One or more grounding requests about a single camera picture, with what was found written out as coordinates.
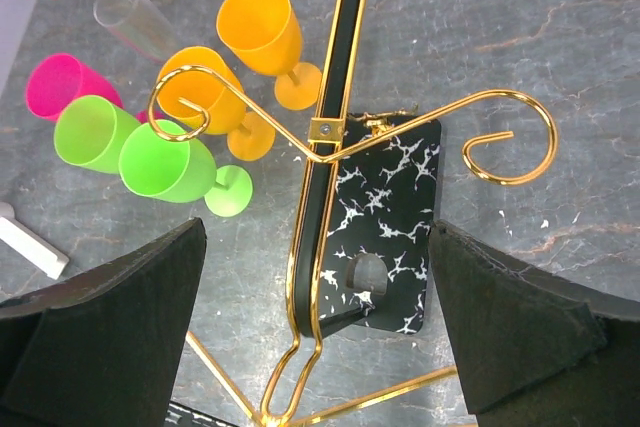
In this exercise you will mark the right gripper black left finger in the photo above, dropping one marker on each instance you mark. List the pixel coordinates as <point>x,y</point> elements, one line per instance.
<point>103,347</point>

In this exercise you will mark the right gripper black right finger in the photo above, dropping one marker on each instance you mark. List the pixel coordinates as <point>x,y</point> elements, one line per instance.
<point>532,348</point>

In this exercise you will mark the clear champagne flute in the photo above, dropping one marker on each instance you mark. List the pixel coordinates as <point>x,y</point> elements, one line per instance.
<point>140,25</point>

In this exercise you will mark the orange plastic goblet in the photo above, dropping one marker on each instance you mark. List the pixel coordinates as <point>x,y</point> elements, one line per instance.
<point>249,137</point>
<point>266,36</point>

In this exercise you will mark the white stand foot front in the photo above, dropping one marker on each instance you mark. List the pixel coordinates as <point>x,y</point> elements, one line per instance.
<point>32,247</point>

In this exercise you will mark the green plastic goblet right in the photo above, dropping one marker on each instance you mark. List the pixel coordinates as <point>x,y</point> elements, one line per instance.
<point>182,172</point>

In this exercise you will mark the green plastic goblet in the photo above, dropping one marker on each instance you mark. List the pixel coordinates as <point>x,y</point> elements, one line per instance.
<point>90,133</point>
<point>182,172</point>

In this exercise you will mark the green plastic goblet left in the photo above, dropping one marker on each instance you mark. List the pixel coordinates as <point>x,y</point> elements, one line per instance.
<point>90,133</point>

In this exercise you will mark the orange plastic goblet front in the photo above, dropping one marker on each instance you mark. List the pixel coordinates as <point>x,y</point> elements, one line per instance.
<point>249,137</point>

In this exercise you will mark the pink plastic goblet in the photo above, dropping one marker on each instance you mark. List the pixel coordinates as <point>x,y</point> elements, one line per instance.
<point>60,79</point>

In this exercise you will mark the gold wire wine glass rack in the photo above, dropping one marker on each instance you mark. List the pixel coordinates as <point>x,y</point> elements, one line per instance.
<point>324,147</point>

